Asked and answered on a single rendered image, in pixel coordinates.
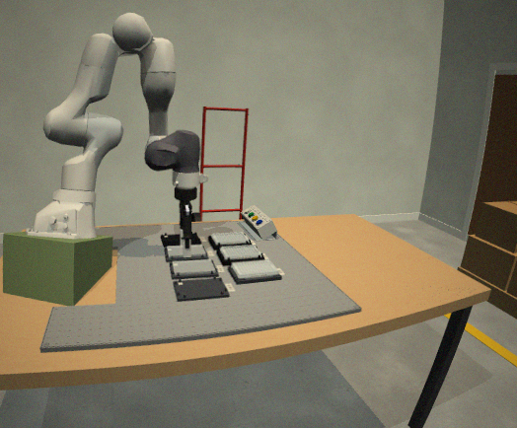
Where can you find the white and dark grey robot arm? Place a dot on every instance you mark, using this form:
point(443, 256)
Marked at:
point(72, 213)

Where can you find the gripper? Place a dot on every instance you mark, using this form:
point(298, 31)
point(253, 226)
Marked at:
point(185, 195)

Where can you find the beige button panel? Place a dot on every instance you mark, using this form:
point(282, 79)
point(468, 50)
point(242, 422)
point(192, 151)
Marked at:
point(259, 226)

